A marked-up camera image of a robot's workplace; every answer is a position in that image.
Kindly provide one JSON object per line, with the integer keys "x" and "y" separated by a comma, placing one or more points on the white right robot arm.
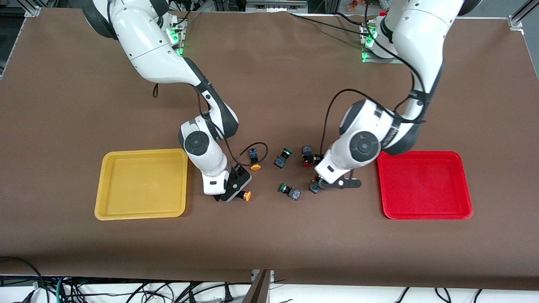
{"x": 147, "y": 50}

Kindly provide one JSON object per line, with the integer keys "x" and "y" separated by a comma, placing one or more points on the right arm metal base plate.
{"x": 181, "y": 46}

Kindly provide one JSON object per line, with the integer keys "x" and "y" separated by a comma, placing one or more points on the dark table leg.
{"x": 259, "y": 292}

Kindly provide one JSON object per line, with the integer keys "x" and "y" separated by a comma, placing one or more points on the green push button switch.
{"x": 294, "y": 194}
{"x": 280, "y": 161}

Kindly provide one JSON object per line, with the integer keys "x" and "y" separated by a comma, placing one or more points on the aluminium frame rail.
{"x": 276, "y": 6}

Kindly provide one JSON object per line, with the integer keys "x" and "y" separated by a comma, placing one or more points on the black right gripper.
{"x": 240, "y": 171}

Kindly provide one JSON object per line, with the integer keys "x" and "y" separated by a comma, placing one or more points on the silver metal bracket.
{"x": 254, "y": 275}

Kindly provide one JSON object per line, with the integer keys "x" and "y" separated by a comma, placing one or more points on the yellow plastic tray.
{"x": 143, "y": 185}

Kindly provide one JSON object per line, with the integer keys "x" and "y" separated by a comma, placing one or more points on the red plastic tray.
{"x": 425, "y": 185}

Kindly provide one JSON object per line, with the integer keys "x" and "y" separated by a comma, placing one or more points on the red push button switch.
{"x": 306, "y": 149}
{"x": 313, "y": 188}

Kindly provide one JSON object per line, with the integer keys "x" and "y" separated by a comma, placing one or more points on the aluminium corner profile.
{"x": 33, "y": 11}
{"x": 516, "y": 21}

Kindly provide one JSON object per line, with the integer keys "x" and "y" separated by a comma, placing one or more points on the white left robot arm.
{"x": 421, "y": 42}

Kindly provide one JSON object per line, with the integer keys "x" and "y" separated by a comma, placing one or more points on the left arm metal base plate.
{"x": 370, "y": 60}

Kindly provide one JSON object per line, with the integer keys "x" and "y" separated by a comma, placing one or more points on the yellow push button switch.
{"x": 254, "y": 158}
{"x": 248, "y": 196}

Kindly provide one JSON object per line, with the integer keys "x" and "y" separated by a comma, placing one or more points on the brown table cover sheet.
{"x": 269, "y": 105}

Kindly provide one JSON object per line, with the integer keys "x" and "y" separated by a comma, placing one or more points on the orange background objects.
{"x": 356, "y": 4}

